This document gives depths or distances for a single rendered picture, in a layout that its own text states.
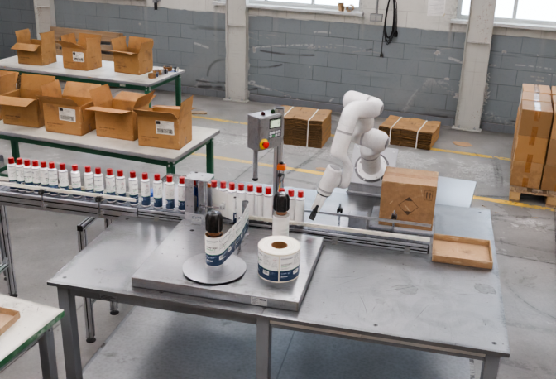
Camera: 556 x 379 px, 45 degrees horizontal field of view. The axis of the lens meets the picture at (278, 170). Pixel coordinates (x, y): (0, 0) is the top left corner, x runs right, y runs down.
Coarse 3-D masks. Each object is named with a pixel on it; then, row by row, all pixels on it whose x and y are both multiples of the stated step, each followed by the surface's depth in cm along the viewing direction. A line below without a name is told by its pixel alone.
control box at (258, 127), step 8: (248, 120) 362; (256, 120) 357; (264, 120) 357; (248, 128) 363; (256, 128) 358; (264, 128) 359; (272, 128) 363; (280, 128) 368; (248, 136) 365; (256, 136) 359; (264, 136) 361; (280, 136) 369; (248, 144) 366; (256, 144) 361; (272, 144) 367; (280, 144) 371
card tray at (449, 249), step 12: (444, 240) 369; (456, 240) 367; (468, 240) 366; (480, 240) 364; (432, 252) 355; (444, 252) 356; (456, 252) 356; (468, 252) 356; (480, 252) 357; (456, 264) 344; (468, 264) 343; (480, 264) 341; (492, 264) 340
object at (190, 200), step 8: (192, 184) 361; (200, 184) 363; (192, 192) 363; (200, 192) 365; (192, 200) 365; (200, 200) 366; (192, 208) 366; (208, 208) 375; (192, 216) 368; (200, 216) 367
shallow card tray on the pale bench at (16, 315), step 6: (0, 312) 297; (6, 312) 296; (12, 312) 294; (18, 312) 293; (0, 318) 293; (6, 318) 294; (12, 318) 289; (18, 318) 293; (0, 324) 289; (6, 324) 285; (12, 324) 289; (0, 330) 281; (6, 330) 285
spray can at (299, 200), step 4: (300, 192) 363; (300, 196) 364; (296, 200) 365; (300, 200) 364; (304, 200) 366; (296, 204) 366; (300, 204) 365; (296, 208) 367; (300, 208) 366; (296, 212) 367; (300, 212) 367; (296, 216) 368; (300, 216) 367; (296, 220) 369; (300, 220) 368
